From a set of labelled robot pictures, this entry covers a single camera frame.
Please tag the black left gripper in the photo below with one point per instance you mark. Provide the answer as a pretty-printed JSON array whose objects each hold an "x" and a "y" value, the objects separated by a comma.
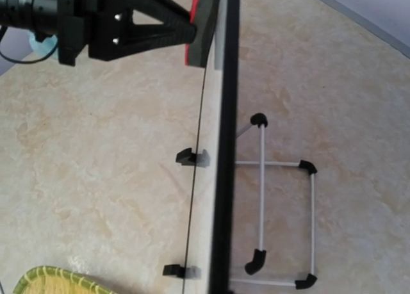
[{"x": 106, "y": 28}]

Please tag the red bone-shaped eraser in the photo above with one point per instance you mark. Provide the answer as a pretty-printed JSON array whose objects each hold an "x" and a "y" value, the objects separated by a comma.
[{"x": 203, "y": 15}]

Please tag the white whiteboard black frame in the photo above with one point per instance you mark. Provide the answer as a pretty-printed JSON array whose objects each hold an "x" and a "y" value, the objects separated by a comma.
[{"x": 208, "y": 251}]

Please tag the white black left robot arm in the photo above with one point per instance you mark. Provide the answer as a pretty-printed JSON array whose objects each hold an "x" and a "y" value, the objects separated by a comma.
[{"x": 40, "y": 17}]

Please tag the black whiteboard stand foot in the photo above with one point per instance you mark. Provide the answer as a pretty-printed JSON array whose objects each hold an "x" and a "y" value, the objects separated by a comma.
[
  {"x": 174, "y": 270},
  {"x": 186, "y": 157}
]

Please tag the light blue mug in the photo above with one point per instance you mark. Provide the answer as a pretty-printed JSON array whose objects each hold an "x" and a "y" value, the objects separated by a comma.
[{"x": 42, "y": 48}]

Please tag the woven bamboo tray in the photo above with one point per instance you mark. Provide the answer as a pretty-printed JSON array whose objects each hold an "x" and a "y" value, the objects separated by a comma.
[{"x": 50, "y": 279}]

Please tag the wire whiteboard easel stand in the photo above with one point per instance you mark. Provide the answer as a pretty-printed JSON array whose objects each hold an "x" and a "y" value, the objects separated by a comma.
[{"x": 279, "y": 199}]

